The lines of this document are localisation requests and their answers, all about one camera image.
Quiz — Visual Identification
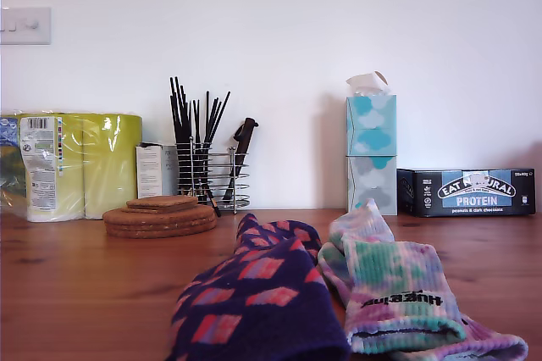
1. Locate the tie-dye crew sock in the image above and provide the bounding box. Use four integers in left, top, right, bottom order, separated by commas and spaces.
316, 240, 530, 361
329, 197, 469, 354

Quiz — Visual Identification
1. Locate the black thin stick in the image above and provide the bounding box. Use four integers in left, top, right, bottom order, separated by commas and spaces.
192, 92, 232, 193
174, 78, 190, 193
195, 99, 202, 193
169, 77, 188, 193
180, 86, 192, 193
203, 91, 211, 193

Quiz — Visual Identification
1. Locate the black marker pen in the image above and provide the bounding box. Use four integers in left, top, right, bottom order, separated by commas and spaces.
206, 186, 223, 218

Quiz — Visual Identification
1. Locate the grey cloud tissue box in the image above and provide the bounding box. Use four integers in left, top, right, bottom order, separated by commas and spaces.
346, 155, 399, 216

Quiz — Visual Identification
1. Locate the blue cloud tissue box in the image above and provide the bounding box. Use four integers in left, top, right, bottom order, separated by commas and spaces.
346, 95, 398, 158

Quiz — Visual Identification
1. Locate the square cork coaster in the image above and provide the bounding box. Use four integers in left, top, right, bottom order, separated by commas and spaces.
135, 196, 199, 206
125, 200, 199, 213

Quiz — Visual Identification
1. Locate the white tissue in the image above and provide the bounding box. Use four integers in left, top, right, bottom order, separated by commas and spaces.
346, 71, 390, 98

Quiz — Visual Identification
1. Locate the small white printed carton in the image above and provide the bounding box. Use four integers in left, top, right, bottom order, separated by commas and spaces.
135, 143, 179, 200

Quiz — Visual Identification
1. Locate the yellow paper towel pack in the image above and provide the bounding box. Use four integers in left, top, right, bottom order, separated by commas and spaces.
0, 111, 144, 224

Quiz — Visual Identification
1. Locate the black protein bar box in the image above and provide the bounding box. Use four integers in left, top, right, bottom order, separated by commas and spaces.
396, 168, 537, 219

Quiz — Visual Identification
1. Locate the black-handled knife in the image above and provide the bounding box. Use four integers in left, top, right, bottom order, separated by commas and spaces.
222, 118, 260, 204

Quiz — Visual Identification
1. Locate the chrome wire caddy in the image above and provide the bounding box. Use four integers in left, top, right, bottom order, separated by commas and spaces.
175, 136, 252, 214

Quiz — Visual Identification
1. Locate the white light switch plate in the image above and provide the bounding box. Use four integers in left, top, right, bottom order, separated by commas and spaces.
0, 6, 53, 46

